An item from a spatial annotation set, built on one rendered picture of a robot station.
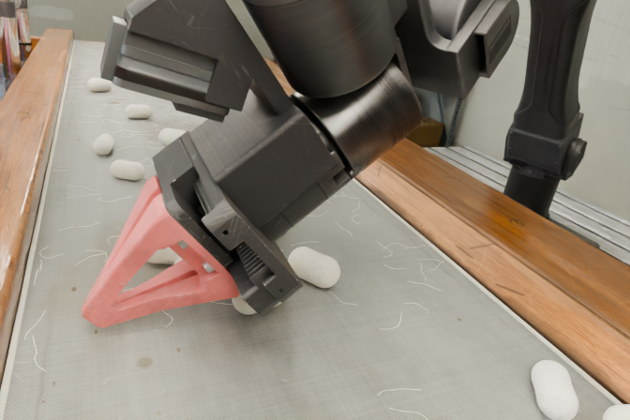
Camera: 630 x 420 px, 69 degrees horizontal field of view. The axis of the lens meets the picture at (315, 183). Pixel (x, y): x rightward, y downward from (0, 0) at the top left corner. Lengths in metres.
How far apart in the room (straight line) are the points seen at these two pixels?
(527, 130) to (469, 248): 0.26
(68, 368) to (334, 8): 0.21
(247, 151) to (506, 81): 2.61
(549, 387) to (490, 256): 0.13
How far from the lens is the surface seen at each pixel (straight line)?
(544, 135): 0.62
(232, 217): 0.20
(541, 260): 0.39
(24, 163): 0.44
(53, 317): 0.30
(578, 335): 0.35
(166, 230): 0.23
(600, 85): 2.49
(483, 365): 0.30
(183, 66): 0.21
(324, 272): 0.31
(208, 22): 0.20
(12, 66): 0.84
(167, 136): 0.55
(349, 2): 0.19
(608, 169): 2.46
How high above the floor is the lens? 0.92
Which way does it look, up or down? 22 degrees down
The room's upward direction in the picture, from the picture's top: 9 degrees clockwise
